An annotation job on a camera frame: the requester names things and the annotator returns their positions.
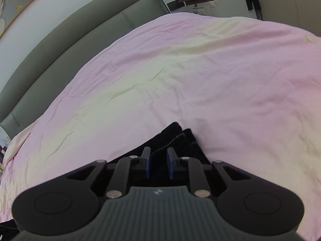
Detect pink bed sheet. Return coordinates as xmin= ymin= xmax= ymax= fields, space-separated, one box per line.
xmin=0 ymin=12 xmax=321 ymax=241

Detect white cabinet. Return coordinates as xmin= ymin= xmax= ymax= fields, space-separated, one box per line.
xmin=193 ymin=0 xmax=258 ymax=20

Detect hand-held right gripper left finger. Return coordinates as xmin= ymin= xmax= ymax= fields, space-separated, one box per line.
xmin=66 ymin=147 xmax=151 ymax=198

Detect black wall switch panel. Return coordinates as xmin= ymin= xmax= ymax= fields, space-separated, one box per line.
xmin=167 ymin=0 xmax=185 ymax=13

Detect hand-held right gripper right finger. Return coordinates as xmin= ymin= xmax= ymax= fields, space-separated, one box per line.
xmin=167 ymin=147 xmax=251 ymax=198

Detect black pants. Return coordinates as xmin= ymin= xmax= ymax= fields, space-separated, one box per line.
xmin=0 ymin=122 xmax=211 ymax=241

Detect grey padded headboard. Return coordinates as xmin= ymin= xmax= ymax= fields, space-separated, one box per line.
xmin=0 ymin=0 xmax=171 ymax=140

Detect framed wall painting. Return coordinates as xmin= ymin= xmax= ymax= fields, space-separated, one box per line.
xmin=0 ymin=0 xmax=61 ymax=39

